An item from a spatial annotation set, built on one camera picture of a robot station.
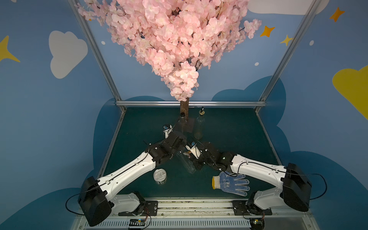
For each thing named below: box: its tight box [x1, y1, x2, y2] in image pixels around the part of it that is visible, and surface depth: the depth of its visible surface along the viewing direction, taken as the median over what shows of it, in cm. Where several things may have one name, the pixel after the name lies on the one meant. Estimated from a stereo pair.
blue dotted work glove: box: [211, 171, 251, 197], surface depth 84 cm
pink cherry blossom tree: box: [77, 0, 261, 118], surface depth 48 cm
